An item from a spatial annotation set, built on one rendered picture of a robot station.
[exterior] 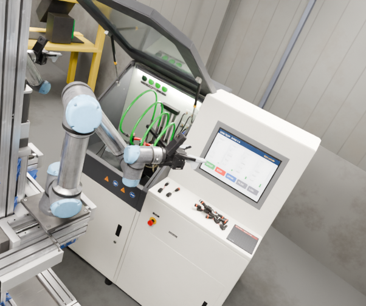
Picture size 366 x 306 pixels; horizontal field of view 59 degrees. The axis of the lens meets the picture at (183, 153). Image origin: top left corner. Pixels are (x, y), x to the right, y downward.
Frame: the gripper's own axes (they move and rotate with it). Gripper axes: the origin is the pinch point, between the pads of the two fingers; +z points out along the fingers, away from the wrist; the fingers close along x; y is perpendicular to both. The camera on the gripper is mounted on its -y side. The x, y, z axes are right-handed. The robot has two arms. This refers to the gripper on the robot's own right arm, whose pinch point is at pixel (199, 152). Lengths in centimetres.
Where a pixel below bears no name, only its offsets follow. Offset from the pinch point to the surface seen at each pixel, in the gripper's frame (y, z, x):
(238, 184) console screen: 26, 44, -13
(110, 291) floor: 140, -4, -48
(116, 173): 44, -16, -55
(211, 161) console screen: 20.6, 32.6, -30.3
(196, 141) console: 13, 26, -42
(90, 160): 44, -28, -72
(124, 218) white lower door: 73, -7, -47
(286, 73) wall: -29, 168, -130
